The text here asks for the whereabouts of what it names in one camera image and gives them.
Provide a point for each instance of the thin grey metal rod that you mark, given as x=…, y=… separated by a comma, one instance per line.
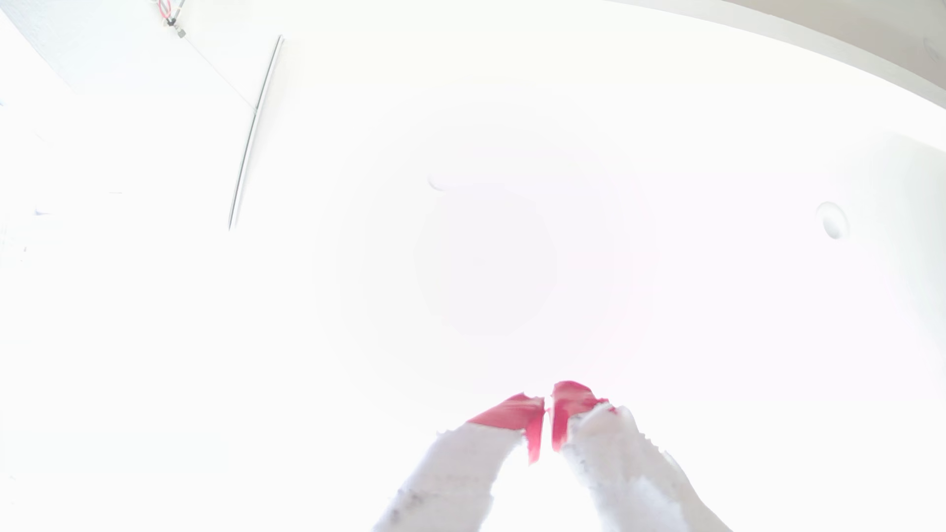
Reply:
x=253, y=125

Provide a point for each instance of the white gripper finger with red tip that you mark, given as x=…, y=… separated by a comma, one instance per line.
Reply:
x=451, y=473
x=628, y=473

